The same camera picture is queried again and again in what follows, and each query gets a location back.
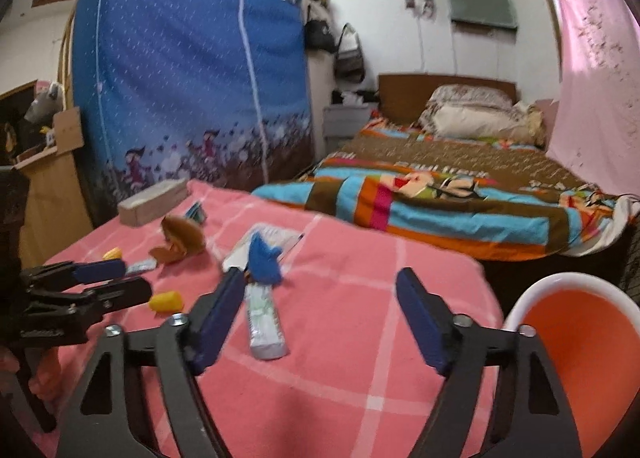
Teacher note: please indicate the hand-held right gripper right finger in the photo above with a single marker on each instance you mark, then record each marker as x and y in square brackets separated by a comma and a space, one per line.
[422, 320]

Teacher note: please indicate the grey nightstand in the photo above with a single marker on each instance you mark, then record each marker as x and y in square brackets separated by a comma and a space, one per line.
[345, 125]

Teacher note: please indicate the wooden cabinet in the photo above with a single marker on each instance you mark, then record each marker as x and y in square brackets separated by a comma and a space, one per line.
[55, 208]

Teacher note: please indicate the dark clutter on nightstand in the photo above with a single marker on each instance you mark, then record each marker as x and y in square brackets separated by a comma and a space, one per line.
[355, 97]

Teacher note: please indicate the brown toy burger bun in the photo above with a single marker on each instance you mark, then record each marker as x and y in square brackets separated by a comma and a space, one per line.
[185, 233]

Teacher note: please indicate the small brown fruit peel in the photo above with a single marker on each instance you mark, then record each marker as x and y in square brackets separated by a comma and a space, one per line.
[165, 254]

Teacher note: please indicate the small yellow peel piece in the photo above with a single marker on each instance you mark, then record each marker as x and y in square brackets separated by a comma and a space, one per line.
[113, 254]

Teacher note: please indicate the person's left hand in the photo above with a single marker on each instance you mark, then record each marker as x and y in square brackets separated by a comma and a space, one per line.
[47, 370]

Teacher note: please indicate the orange white chair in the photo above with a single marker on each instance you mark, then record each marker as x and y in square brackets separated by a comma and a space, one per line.
[585, 353]

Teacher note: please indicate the wooden headboard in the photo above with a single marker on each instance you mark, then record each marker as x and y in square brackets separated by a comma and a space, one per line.
[400, 92]

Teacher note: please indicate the white printed packet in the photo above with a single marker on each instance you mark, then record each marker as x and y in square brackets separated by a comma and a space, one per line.
[280, 238]

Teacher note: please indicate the white tissue box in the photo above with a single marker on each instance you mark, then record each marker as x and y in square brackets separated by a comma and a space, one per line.
[150, 200]

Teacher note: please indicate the grey handbag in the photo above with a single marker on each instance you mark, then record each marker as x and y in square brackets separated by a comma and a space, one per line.
[349, 62]

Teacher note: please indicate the black handbag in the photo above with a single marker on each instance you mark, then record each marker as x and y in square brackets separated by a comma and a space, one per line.
[317, 35]

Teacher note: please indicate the pink curtain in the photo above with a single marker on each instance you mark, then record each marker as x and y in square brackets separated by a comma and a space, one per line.
[600, 77]

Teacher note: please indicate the cardboard sheet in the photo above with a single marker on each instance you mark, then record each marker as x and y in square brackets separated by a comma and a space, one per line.
[67, 130]

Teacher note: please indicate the grey plush toy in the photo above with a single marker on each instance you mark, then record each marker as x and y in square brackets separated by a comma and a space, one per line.
[45, 105]

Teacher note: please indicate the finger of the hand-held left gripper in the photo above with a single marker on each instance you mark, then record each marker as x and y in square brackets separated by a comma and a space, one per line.
[100, 270]
[125, 294]

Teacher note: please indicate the pink checked blanket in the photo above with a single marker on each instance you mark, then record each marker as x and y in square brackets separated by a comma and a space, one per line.
[345, 328]

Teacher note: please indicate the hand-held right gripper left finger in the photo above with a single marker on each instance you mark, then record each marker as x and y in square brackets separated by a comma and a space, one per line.
[220, 318]

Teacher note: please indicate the green wall board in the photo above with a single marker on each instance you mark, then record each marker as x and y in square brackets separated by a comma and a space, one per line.
[482, 7]

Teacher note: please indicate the blue fabric wardrobe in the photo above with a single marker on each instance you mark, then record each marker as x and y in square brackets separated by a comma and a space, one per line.
[185, 72]

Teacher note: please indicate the small silver wrapper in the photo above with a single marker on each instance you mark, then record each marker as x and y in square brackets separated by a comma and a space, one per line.
[142, 266]

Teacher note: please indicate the colourful striped quilt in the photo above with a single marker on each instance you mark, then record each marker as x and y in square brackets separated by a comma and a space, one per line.
[450, 203]

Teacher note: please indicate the small blue packet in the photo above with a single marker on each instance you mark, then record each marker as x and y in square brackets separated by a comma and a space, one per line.
[196, 212]

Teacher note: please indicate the floral pillow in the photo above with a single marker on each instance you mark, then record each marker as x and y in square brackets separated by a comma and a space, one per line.
[475, 117]

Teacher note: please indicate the wall hook ornaments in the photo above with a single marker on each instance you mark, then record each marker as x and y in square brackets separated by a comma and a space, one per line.
[419, 1]

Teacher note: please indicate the yellow toy piece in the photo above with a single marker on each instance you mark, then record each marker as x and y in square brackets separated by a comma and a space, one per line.
[167, 302]

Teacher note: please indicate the dark framed picture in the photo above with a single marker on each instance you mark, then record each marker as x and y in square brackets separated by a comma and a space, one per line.
[15, 122]

